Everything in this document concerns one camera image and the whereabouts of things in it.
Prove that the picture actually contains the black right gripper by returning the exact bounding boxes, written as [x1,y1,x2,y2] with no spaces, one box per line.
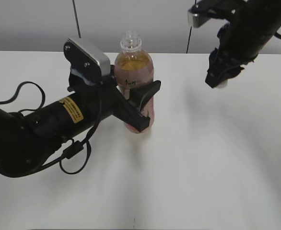
[205,23,258,88]

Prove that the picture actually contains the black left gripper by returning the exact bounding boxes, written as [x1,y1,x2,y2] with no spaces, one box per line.
[68,69,161,132]

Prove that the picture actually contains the white bottle cap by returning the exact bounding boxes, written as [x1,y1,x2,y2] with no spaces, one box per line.
[215,80,228,89]

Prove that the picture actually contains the peach oolong tea bottle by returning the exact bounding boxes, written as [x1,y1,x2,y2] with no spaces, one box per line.
[113,30,155,134]

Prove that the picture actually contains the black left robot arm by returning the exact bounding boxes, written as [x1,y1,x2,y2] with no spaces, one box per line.
[0,74,161,178]

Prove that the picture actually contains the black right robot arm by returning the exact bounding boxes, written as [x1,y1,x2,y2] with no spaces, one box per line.
[205,0,281,88]

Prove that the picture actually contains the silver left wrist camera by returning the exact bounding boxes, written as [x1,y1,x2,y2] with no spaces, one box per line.
[63,38,111,86]

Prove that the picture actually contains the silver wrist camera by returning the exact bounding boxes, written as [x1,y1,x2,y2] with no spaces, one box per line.
[63,38,111,86]
[187,0,242,29]

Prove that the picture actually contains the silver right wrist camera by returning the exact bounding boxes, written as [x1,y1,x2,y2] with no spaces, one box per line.
[187,0,242,29]

